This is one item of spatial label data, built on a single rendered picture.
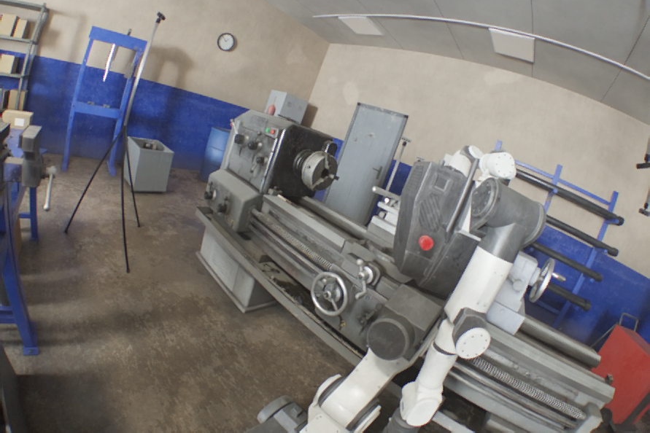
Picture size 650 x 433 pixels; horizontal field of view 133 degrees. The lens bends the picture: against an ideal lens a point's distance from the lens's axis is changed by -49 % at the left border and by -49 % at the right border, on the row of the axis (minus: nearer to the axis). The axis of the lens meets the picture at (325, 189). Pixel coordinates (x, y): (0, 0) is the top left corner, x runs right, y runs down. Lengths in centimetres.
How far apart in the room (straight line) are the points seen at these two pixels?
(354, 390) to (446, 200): 61
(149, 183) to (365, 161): 359
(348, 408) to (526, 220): 69
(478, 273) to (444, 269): 15
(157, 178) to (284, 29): 375
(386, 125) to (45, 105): 555
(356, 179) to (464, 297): 468
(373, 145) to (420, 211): 446
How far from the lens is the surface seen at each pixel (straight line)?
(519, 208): 58
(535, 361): 136
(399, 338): 69
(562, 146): 460
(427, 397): 73
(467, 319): 60
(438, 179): 68
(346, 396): 91
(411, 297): 75
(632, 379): 323
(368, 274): 113
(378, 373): 89
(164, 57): 476
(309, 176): 175
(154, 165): 354
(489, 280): 59
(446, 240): 70
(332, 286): 124
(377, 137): 510
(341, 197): 534
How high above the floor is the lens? 133
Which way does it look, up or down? 11 degrees down
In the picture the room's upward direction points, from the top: 20 degrees clockwise
